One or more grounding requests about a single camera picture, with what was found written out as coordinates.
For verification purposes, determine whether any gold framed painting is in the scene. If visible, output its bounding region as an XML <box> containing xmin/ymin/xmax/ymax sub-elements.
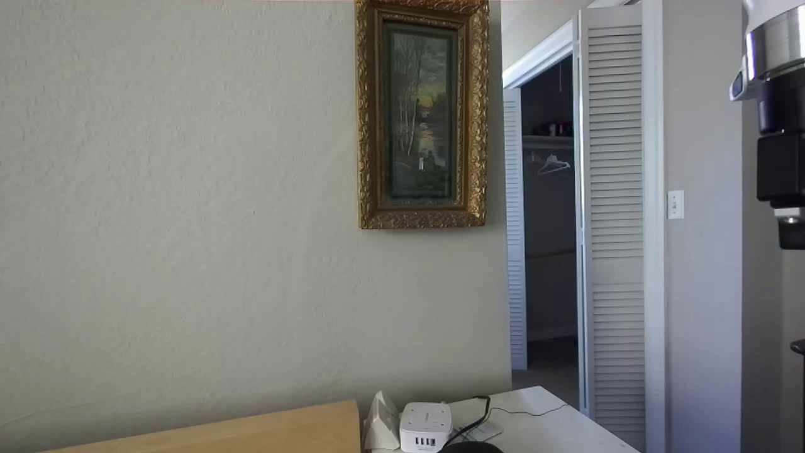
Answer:
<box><xmin>355</xmin><ymin>0</ymin><xmax>492</xmax><ymax>228</ymax></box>

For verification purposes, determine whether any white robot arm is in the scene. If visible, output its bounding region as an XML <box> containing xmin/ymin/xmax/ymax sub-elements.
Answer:
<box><xmin>729</xmin><ymin>0</ymin><xmax>805</xmax><ymax>248</ymax></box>

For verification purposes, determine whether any thin black cable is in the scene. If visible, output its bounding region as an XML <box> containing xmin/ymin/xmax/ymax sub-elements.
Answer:
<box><xmin>441</xmin><ymin>393</ymin><xmax>494</xmax><ymax>447</ymax></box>

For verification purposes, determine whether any white louvered closet door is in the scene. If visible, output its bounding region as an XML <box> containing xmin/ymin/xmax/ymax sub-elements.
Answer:
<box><xmin>580</xmin><ymin>0</ymin><xmax>648</xmax><ymax>450</ymax></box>

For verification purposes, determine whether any white light switch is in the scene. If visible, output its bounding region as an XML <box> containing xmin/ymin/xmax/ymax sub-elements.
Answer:
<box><xmin>667</xmin><ymin>188</ymin><xmax>684</xmax><ymax>221</ymax></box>

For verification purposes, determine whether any white cube device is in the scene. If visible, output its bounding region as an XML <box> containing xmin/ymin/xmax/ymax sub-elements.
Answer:
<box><xmin>400</xmin><ymin>402</ymin><xmax>453</xmax><ymax>453</ymax></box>

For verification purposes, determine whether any black round speaker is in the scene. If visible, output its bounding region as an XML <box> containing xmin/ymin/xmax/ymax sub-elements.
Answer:
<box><xmin>441</xmin><ymin>440</ymin><xmax>504</xmax><ymax>453</ymax></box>

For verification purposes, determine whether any white cabinet nightstand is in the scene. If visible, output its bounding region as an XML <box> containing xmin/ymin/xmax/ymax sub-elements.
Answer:
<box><xmin>452</xmin><ymin>385</ymin><xmax>639</xmax><ymax>453</ymax></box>

